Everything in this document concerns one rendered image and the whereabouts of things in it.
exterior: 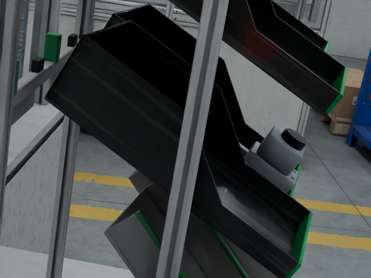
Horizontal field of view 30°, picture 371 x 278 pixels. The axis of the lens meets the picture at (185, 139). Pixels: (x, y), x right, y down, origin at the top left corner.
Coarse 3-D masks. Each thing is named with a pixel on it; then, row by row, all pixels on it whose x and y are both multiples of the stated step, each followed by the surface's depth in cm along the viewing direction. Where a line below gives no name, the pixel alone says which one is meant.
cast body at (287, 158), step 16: (272, 128) 82; (288, 128) 80; (240, 144) 82; (256, 144) 82; (272, 144) 78; (288, 144) 78; (304, 144) 79; (256, 160) 79; (272, 160) 79; (288, 160) 78; (272, 176) 79; (288, 176) 79; (288, 192) 79
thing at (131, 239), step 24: (144, 192) 78; (120, 216) 70; (144, 216) 66; (192, 216) 78; (120, 240) 67; (144, 240) 66; (192, 240) 79; (216, 240) 78; (144, 264) 67; (192, 264) 78; (216, 264) 79
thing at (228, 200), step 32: (96, 32) 64; (128, 32) 74; (96, 64) 62; (128, 64) 75; (160, 64) 74; (64, 96) 64; (96, 96) 63; (128, 96) 62; (160, 96) 61; (96, 128) 64; (128, 128) 63; (160, 128) 62; (224, 128) 74; (128, 160) 64; (160, 160) 63; (224, 160) 75; (224, 192) 70; (256, 192) 75; (224, 224) 63; (256, 224) 69; (288, 224) 73; (256, 256) 63; (288, 256) 62
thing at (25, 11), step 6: (24, 0) 190; (24, 6) 190; (24, 12) 191; (24, 18) 191; (24, 24) 192; (24, 30) 193; (24, 36) 195; (18, 42) 193; (24, 42) 195; (18, 48) 194; (24, 48) 196; (18, 54) 194; (18, 60) 195; (18, 78) 197
